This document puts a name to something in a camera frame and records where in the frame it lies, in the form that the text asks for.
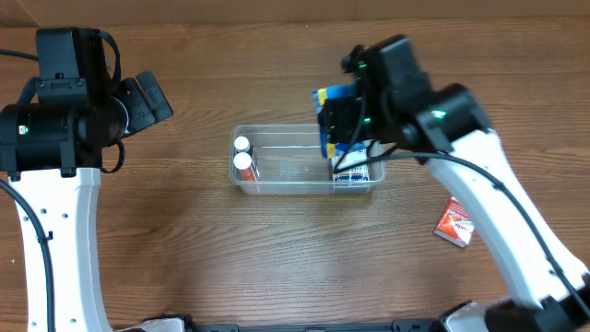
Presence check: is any blue VapoDrops box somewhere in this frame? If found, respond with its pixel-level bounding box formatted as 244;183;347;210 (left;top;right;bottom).
312;84;357;160

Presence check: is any orange tube white cap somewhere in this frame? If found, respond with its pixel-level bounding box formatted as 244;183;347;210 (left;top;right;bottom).
233;152;258;181

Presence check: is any red white sachet box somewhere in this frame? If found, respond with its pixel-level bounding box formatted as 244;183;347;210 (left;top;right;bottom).
433;196;475;248

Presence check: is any clear plastic container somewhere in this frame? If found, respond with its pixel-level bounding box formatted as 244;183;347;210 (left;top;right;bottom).
229;124;385;195

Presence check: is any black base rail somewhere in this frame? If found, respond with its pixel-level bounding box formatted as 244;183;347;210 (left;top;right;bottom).
143;314;443;332

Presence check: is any black bottle white cap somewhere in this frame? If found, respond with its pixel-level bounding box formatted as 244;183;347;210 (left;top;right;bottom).
233;136;253;155

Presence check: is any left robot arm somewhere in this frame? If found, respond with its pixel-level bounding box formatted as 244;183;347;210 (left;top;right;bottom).
1;28;173;331

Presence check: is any white Hansaplast plaster box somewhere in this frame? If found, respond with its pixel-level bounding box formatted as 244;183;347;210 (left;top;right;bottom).
330;140;370;182

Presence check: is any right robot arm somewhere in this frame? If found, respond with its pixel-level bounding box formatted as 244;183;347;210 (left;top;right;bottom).
313;35;589;331

